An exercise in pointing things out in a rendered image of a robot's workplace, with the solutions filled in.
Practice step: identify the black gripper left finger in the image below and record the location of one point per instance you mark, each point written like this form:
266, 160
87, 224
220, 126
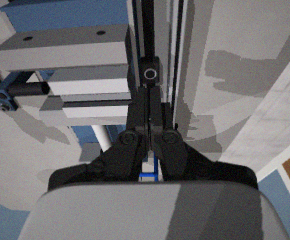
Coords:
122, 161

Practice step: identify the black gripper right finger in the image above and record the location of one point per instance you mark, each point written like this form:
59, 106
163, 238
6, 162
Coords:
178, 160

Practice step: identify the grey rectangular block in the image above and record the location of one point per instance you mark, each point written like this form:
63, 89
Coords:
94, 91

